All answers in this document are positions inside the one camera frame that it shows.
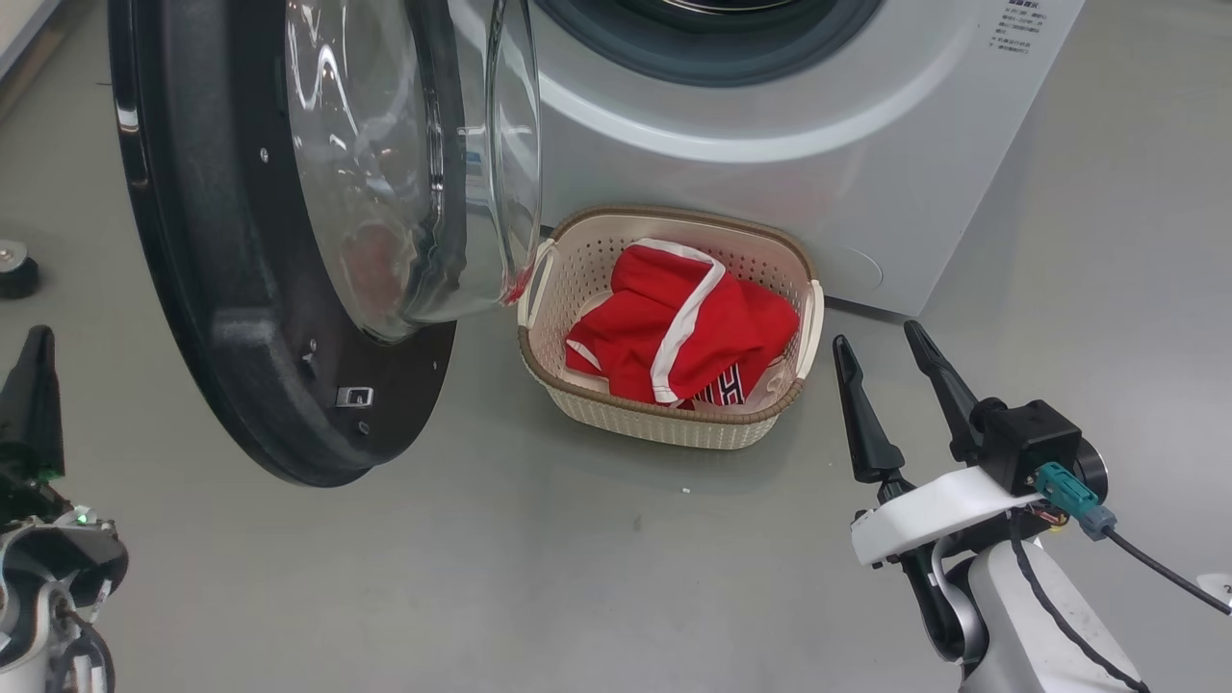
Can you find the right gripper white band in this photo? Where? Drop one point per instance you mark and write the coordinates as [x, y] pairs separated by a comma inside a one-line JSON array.
[[924, 515]]

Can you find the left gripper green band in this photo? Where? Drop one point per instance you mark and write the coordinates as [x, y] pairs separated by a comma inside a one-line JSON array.
[[29, 505]]

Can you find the washing machine door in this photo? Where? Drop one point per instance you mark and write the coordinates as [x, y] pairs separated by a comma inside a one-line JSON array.
[[221, 289]]

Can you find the red and white garment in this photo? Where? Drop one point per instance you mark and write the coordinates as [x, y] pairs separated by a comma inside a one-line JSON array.
[[674, 327]]

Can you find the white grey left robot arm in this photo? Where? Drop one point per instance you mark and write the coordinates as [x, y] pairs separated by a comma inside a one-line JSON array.
[[67, 568]]

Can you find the cream perforated laundry basket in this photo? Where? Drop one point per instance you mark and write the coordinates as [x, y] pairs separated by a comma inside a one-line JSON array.
[[664, 423]]

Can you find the grey rubber door gasket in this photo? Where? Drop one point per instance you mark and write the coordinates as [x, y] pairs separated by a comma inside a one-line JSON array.
[[712, 63]]

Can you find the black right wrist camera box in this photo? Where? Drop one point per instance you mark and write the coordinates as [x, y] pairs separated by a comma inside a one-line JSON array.
[[1035, 438]]

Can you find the metal frame leg with caster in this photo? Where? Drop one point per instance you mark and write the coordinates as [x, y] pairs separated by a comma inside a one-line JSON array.
[[14, 274]]

